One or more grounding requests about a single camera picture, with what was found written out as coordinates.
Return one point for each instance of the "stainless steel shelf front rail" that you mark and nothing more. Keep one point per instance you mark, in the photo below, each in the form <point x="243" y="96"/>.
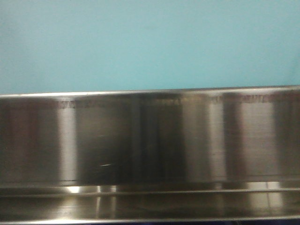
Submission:
<point x="150" y="156"/>

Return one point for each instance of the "light blue plastic bin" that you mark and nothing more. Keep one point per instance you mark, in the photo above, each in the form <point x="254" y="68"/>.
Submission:
<point x="94" y="45"/>

